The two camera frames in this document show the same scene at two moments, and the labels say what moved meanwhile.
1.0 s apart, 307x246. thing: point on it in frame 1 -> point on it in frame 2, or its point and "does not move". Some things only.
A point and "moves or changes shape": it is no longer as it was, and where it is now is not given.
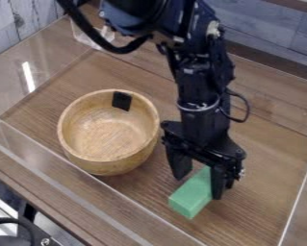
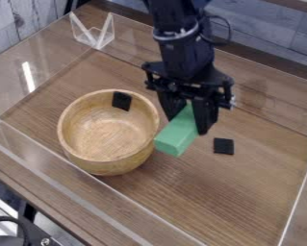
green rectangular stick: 193,193 moves or changes shape
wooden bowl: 107,140 does not move
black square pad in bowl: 120,100 does not move
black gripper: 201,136 -> 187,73
